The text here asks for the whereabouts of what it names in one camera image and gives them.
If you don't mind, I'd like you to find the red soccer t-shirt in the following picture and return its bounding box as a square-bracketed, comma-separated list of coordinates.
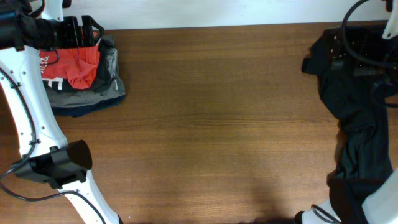
[39, 42, 100, 91]

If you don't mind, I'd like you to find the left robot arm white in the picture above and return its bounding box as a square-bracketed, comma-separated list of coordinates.
[1, 0, 121, 223]

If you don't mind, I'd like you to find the folded black Nike t-shirt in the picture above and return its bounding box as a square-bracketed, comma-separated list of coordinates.
[39, 35, 117, 92]

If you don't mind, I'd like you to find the folded grey t-shirt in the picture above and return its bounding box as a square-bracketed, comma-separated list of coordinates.
[44, 35, 126, 108]

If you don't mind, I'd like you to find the folded navy t-shirt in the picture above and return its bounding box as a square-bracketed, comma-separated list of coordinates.
[52, 95, 126, 118]

